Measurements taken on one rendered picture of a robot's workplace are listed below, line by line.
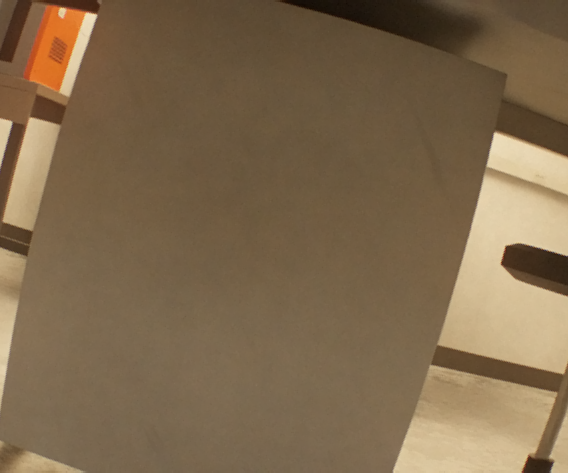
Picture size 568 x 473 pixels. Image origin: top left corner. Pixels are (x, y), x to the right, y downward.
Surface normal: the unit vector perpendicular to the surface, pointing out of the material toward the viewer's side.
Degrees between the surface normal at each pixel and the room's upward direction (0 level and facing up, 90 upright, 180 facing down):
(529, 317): 90
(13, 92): 90
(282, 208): 90
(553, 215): 90
